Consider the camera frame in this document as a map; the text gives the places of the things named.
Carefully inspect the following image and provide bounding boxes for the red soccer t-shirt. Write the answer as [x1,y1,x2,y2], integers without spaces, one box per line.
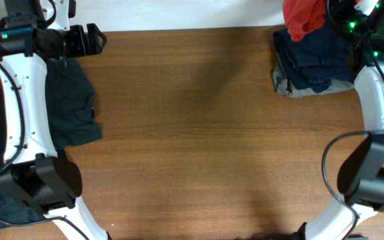
[282,0,325,42]

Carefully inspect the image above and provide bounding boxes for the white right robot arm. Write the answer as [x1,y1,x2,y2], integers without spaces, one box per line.
[293,1,384,240]

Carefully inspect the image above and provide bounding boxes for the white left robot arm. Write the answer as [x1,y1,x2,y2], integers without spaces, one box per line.
[0,1,109,239]

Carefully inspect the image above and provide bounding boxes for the black t-shirt white letters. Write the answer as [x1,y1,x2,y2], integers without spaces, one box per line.
[0,58,102,229]

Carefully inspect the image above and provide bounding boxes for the folded navy blue garment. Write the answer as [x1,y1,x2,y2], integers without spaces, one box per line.
[273,23,351,93]

